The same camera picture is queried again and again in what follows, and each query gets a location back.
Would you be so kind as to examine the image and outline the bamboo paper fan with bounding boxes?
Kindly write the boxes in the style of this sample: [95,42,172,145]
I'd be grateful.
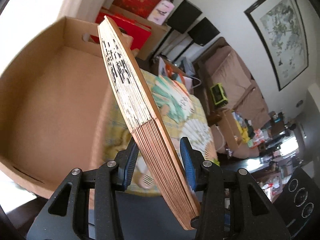
[98,17,200,230]

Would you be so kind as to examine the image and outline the green painted round fan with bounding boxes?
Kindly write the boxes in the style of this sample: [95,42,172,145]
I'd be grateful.
[151,75,194,123]

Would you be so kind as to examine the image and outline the pink handheld fan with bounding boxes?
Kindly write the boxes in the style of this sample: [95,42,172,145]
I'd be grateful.
[135,155,155,190]

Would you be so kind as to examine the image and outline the white floral folding fan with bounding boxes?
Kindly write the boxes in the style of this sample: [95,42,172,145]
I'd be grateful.
[180,119,219,165]

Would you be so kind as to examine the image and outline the green yellow device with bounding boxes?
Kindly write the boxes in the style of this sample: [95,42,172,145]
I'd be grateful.
[210,83,228,108]

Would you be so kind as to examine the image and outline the brown sofa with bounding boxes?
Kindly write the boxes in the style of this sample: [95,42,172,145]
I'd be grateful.
[193,37,270,159]

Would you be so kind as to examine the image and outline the open brown cardboard box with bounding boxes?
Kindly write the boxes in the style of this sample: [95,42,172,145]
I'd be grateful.
[1,17,116,198]

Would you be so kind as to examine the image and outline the white paper bag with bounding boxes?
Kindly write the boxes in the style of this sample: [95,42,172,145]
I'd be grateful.
[157,57,202,94]

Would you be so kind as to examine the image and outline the black stove top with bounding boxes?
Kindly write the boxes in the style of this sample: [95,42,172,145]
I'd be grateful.
[273,168,320,239]

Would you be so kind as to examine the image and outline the red gift box lower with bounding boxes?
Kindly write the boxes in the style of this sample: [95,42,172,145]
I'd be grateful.
[95,11,151,50]

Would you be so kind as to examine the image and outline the large brown carton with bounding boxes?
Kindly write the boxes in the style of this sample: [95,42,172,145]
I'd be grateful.
[110,5,170,60]

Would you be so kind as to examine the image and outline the black speaker right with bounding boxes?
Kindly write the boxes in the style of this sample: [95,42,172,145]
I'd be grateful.
[188,17,220,47]

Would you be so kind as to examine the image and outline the black speaker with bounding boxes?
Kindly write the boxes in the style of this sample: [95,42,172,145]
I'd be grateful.
[188,17,220,47]
[167,0,202,34]

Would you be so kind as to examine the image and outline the pink white small box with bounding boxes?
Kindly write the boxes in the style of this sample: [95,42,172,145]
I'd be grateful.
[147,0,175,25]

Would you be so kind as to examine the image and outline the black speaker left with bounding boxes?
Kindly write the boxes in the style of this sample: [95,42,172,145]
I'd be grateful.
[167,0,202,34]

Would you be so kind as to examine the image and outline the framed ink painting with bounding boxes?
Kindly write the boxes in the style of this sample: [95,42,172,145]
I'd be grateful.
[244,0,309,90]

